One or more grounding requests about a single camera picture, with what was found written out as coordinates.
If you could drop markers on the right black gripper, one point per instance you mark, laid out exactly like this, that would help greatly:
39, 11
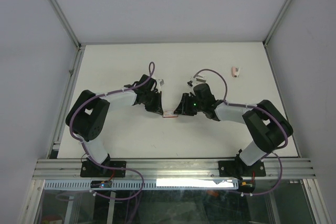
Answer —
182, 108

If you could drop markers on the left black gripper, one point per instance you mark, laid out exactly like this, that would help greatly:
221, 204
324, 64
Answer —
157, 108

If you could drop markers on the red white staple box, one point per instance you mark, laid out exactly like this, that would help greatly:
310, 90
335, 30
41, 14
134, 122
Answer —
169, 114

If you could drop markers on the white stapler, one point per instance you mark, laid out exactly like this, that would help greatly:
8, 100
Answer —
201, 79

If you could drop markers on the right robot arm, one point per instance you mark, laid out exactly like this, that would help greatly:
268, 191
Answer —
268, 128

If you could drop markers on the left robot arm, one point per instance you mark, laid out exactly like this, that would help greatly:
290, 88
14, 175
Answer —
87, 116

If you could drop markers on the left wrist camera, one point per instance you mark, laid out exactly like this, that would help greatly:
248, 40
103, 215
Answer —
159, 83

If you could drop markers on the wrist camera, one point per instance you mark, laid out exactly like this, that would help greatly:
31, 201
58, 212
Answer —
159, 83
192, 82

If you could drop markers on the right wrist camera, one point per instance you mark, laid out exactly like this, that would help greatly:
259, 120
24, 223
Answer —
192, 82

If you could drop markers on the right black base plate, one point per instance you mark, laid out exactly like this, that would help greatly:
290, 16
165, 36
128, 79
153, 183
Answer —
239, 169

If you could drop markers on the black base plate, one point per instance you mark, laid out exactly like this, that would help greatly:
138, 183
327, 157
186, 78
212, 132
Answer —
239, 169
91, 170

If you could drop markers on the left aluminium frame post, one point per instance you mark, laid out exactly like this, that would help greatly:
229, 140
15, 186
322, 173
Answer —
65, 23

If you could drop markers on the aluminium frame post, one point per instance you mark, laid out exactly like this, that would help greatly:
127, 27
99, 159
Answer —
284, 8
65, 23

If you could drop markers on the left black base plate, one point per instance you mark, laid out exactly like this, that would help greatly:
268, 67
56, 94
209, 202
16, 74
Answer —
91, 170

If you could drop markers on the aluminium mounting rail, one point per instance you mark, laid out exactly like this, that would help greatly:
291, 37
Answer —
289, 168

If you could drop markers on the white slotted cable duct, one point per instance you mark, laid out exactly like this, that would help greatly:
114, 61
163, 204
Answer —
148, 184

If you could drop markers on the right aluminium frame post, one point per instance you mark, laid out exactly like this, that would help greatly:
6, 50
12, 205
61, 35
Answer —
284, 8

